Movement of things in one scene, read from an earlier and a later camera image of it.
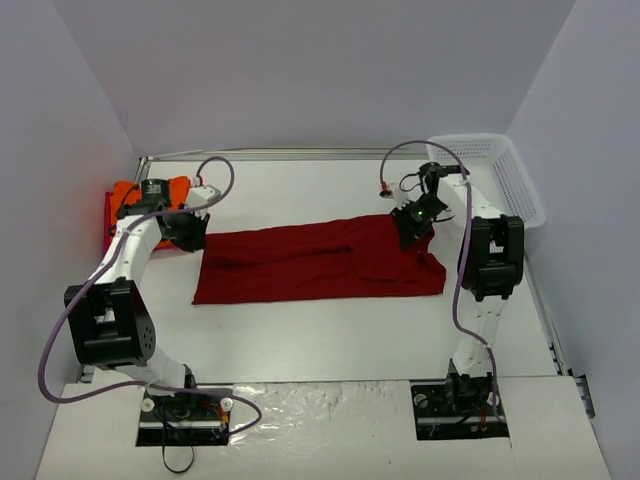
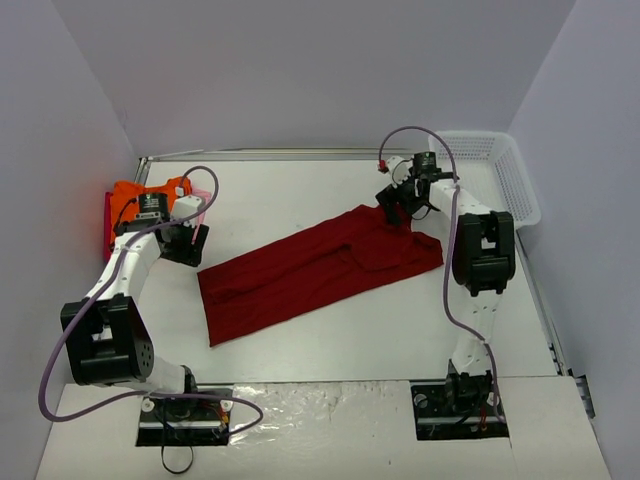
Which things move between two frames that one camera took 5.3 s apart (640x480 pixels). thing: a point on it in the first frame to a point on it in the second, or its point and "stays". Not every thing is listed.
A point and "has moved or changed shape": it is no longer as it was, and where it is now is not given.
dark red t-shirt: x=346 y=257 has moved or changed shape
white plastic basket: x=491 y=164 stays
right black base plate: x=461 y=407 stays
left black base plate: x=184 y=418 stays
